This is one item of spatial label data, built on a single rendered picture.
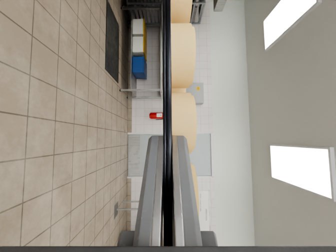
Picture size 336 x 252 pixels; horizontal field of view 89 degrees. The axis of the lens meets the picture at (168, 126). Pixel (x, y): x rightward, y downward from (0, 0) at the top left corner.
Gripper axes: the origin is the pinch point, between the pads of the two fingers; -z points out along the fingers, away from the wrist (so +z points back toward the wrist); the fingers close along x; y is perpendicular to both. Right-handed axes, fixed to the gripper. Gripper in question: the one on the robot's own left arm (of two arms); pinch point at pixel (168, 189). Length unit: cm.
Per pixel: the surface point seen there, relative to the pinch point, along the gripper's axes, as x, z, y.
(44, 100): -100, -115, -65
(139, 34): -63, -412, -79
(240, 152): 177, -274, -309
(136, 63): -67, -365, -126
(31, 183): -100, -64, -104
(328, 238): 201, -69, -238
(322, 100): 200, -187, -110
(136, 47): -68, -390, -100
